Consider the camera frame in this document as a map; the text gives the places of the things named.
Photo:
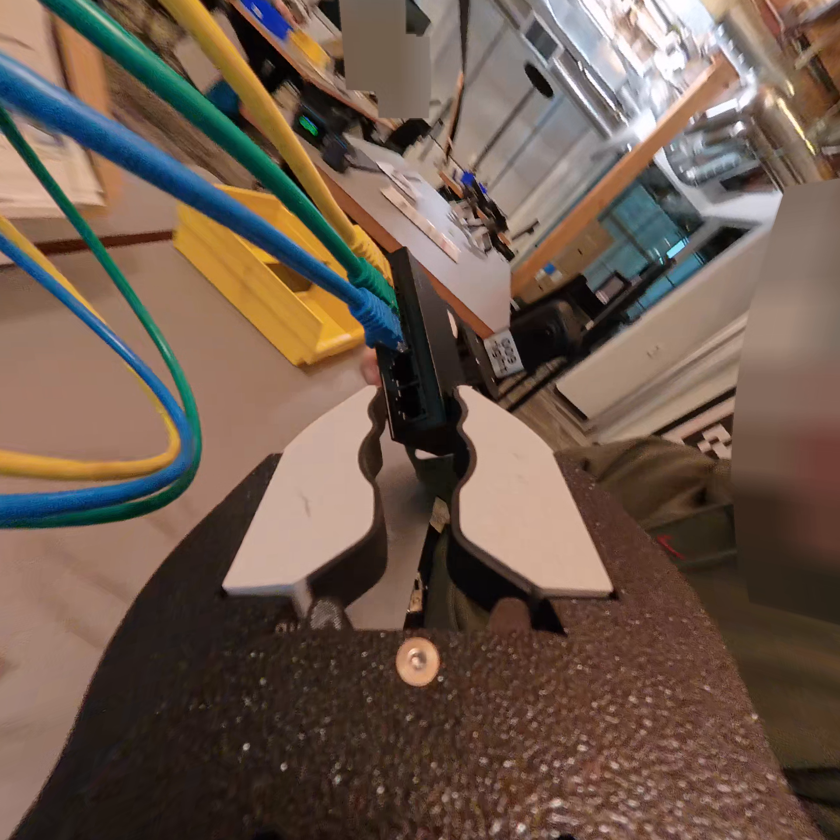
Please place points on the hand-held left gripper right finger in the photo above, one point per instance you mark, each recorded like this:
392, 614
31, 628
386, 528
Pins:
525, 505

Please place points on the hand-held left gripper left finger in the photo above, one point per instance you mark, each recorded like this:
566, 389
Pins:
308, 505

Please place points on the black network switch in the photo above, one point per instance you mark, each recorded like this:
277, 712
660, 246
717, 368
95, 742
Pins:
426, 341

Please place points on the yellow plastic bin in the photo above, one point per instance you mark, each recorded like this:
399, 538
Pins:
249, 275

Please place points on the person's right forearm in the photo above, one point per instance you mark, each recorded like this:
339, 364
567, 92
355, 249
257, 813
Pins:
656, 479

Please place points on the person's right hand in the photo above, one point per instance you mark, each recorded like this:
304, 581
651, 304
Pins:
371, 367

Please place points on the grey work table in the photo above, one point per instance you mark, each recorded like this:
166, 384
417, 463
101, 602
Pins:
472, 282

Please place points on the black white marker poster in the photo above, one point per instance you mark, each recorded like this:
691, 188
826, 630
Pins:
712, 436

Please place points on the person's olive clothing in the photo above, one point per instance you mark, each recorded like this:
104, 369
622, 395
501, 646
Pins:
787, 689

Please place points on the silver ventilation duct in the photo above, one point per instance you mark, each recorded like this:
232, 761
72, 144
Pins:
781, 131

